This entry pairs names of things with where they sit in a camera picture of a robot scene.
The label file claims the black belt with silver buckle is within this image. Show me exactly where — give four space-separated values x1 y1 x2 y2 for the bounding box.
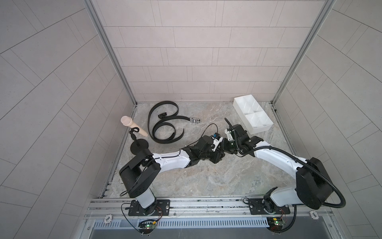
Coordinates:
147 101 201 144

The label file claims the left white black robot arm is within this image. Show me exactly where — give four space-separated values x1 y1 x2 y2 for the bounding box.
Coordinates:
119 133 227 211

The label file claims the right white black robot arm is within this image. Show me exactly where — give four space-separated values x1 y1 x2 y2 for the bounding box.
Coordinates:
222 123 346 214

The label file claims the white compartment storage box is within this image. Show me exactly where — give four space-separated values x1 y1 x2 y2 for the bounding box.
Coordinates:
233 95 273 134

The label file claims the black stand with beige roll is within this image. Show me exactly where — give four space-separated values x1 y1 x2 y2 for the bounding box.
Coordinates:
120 116 149 155

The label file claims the right green circuit board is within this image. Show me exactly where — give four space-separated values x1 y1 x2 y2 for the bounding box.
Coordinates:
267 217 285 232

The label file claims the green circuit board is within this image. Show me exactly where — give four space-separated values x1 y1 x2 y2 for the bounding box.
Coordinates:
267 217 285 232
138 219 158 235

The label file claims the left green circuit board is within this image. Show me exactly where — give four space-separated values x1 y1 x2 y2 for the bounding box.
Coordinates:
138 219 158 235

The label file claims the right white round sticker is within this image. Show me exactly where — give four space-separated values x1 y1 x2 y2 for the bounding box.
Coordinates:
309 210 319 220

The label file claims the white round sticker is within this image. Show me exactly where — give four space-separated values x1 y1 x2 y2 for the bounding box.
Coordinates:
103 214 113 225
309 210 319 220

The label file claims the left white round sticker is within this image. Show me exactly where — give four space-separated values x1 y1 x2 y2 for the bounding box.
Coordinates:
103 214 113 225

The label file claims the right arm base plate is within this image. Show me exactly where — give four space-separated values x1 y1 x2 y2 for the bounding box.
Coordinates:
243 198 290 215

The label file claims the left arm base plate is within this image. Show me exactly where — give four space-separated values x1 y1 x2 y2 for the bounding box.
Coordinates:
128 199 171 217

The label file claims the black corrugated cable hose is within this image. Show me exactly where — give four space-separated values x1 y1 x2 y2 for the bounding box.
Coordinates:
238 144 347 209

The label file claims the aluminium front rail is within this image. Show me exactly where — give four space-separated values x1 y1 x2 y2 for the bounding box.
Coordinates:
83 195 335 220

